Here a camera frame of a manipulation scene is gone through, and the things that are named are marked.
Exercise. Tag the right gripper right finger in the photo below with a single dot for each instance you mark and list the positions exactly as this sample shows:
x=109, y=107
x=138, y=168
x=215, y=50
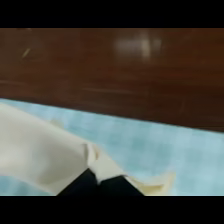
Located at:
x=118, y=187

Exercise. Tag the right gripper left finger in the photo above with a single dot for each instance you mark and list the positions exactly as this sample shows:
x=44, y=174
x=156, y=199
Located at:
x=81, y=186

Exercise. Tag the cream garment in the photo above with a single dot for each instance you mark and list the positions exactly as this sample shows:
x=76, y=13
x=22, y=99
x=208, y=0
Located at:
x=40, y=150

